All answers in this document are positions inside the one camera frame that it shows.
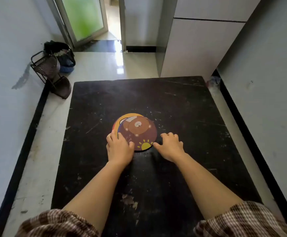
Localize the blue dog coaster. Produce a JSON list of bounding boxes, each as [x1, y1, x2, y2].
[[115, 119, 122, 139]]

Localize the person's left hand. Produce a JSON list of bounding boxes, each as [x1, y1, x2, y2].
[[106, 130, 135, 167]]

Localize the person's left forearm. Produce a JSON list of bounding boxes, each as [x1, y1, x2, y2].
[[62, 161, 130, 236]]

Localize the person's right hand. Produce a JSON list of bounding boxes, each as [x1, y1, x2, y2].
[[153, 132, 185, 163]]

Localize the clear plastic bag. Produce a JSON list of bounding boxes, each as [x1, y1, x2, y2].
[[206, 76, 221, 88]]

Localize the orange rabbit coaster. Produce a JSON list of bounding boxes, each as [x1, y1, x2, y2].
[[113, 113, 145, 132]]

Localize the person's right forearm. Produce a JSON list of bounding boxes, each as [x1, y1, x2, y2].
[[174, 152, 244, 220]]

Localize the brown plaid shirt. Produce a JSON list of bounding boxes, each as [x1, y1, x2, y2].
[[15, 201, 287, 237]]

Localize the white cabinet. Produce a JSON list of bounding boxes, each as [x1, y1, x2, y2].
[[156, 0, 262, 81]]

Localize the black table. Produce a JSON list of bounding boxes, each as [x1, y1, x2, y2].
[[51, 76, 262, 237]]

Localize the frosted glass door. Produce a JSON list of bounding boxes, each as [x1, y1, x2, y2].
[[53, 0, 109, 47]]

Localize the brown bear coaster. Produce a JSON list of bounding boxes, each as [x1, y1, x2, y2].
[[117, 116, 158, 152]]

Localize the brown wire corner rack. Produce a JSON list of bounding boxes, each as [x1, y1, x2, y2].
[[30, 51, 72, 99]]

